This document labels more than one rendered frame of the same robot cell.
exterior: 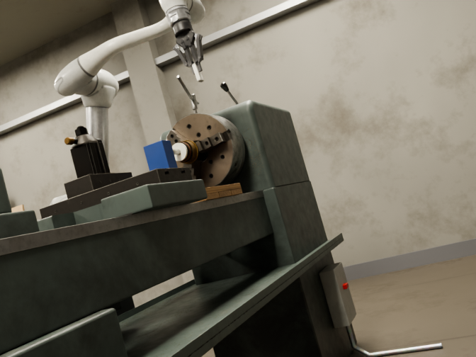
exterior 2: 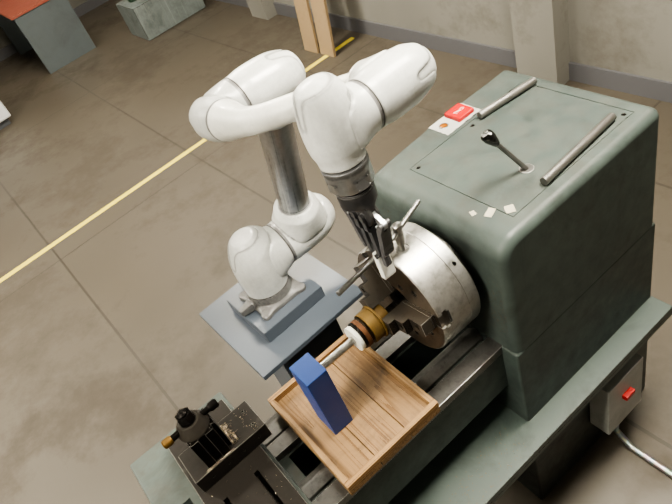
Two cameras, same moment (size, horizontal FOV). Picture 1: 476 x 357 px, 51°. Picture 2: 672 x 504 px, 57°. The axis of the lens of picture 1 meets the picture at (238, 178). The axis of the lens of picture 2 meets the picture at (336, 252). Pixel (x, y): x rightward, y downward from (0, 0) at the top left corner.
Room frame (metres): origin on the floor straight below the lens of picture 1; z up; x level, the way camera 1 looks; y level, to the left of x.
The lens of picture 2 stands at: (1.16, -0.54, 2.23)
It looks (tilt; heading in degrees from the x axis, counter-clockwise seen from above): 41 degrees down; 44
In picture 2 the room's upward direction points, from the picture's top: 23 degrees counter-clockwise
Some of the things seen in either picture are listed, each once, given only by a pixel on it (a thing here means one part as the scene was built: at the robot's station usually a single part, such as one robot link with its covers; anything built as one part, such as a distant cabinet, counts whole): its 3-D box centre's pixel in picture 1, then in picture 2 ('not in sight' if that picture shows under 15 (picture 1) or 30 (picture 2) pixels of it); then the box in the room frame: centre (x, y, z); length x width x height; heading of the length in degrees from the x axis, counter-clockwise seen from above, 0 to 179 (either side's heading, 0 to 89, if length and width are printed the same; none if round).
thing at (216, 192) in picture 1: (180, 204); (350, 404); (1.77, 0.22, 0.89); 0.36 x 0.30 x 0.04; 67
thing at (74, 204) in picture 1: (115, 195); (237, 479); (1.47, 0.36, 0.95); 0.43 x 0.18 x 0.04; 67
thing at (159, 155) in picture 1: (165, 174); (322, 394); (1.72, 0.24, 1.00); 0.08 x 0.06 x 0.23; 67
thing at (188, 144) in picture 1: (185, 151); (370, 324); (1.90, 0.17, 1.08); 0.09 x 0.09 x 0.09; 67
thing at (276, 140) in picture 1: (238, 158); (512, 200); (2.41, -0.03, 1.06); 0.59 x 0.48 x 0.39; 157
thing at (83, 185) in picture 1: (100, 185); (225, 445); (1.52, 0.41, 1.00); 0.20 x 0.10 x 0.05; 157
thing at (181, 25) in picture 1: (185, 35); (360, 203); (1.88, 0.05, 1.52); 0.08 x 0.07 x 0.09; 67
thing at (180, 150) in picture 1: (171, 151); (337, 353); (1.80, 0.21, 1.08); 0.13 x 0.07 x 0.07; 157
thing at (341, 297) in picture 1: (380, 306); (664, 436); (2.29, -0.47, 0.22); 0.42 x 0.18 x 0.44; 67
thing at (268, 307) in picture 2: not in sight; (265, 291); (2.09, 0.75, 0.83); 0.22 x 0.18 x 0.06; 159
